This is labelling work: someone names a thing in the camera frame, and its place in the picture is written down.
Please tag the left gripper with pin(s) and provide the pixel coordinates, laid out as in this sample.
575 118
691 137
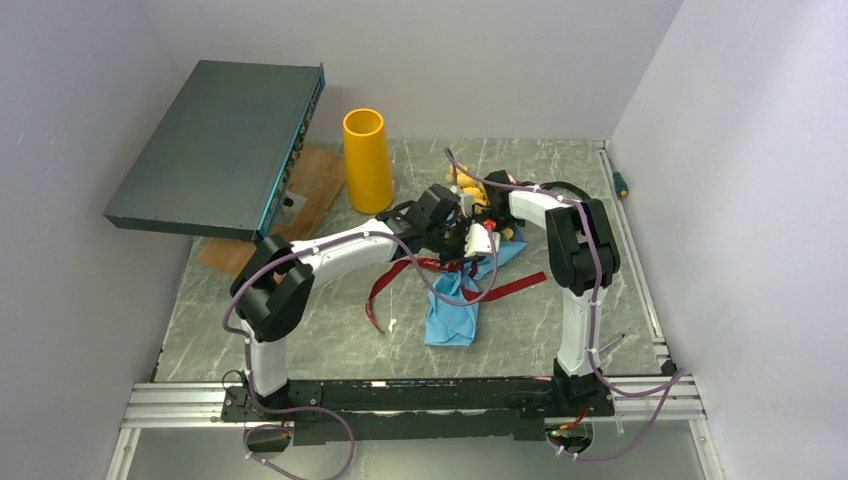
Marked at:
460 254

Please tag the artificial flower bunch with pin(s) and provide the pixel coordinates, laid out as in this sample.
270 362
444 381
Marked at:
474 185

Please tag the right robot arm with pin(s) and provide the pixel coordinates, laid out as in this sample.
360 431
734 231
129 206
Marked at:
583 259

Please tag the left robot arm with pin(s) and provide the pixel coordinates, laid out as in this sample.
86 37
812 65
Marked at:
270 295

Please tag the yellow vase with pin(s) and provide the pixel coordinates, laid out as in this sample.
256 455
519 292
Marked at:
367 164

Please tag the wooden board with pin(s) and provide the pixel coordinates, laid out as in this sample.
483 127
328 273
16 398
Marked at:
319 175

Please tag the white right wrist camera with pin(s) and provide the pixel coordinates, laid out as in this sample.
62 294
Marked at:
471 199

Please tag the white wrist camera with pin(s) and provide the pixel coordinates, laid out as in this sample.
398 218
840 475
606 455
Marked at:
481 241
471 199

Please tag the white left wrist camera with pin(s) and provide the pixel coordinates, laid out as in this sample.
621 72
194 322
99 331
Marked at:
481 241

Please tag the green handled screwdriver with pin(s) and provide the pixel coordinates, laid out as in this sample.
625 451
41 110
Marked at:
619 182

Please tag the metal switch stand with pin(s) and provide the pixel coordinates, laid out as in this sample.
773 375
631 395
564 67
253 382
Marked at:
290 208

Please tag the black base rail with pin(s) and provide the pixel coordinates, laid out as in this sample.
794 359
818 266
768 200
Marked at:
334 410

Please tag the grey network switch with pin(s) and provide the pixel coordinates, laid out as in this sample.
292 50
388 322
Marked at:
219 162

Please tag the aluminium frame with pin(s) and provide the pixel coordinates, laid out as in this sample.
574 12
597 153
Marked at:
199 406

